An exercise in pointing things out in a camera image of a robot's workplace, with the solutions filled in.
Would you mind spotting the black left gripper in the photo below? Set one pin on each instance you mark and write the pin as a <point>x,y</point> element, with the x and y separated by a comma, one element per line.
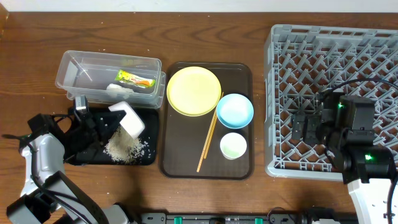
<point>85,125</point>

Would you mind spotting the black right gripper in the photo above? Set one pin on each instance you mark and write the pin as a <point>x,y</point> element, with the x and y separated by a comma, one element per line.
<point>306,128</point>

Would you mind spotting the pink white bowl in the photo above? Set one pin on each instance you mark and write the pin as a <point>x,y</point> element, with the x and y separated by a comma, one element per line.
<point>131,122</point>

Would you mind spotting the pile of rice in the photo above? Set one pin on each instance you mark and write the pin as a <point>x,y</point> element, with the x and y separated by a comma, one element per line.
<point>123,148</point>

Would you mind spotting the white tissue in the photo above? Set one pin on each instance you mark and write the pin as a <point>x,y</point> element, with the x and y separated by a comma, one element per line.
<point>115,90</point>

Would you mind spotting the green orange snack wrapper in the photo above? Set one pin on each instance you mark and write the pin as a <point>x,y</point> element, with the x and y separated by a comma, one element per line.
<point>132,79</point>

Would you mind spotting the light blue bowl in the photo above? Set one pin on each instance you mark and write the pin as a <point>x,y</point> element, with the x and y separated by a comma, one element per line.
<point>235,111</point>

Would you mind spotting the white green cup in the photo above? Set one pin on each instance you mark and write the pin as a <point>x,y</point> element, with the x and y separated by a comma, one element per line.
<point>233,146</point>

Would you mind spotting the wooden chopstick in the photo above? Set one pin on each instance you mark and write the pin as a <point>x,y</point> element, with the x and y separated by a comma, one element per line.
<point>202,155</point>
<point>210,133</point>

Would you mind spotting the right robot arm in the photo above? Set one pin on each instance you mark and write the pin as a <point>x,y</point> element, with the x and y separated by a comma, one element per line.
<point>370,175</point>

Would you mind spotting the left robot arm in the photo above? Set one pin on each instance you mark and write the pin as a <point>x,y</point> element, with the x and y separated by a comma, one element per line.
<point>56,138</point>

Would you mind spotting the black plastic waste tray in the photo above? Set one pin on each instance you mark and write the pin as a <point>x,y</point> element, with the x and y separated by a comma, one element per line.
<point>150,134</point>

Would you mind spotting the clear plastic waste bin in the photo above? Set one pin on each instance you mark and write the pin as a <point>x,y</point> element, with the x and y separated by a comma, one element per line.
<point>89,73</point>

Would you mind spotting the grey dishwasher rack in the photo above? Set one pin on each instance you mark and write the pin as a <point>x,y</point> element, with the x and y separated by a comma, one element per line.
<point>299,62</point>

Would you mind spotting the yellow plate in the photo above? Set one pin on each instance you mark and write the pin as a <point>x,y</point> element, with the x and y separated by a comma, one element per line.
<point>193,91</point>

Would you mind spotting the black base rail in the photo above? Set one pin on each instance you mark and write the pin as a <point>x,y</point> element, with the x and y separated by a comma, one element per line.
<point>162,218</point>

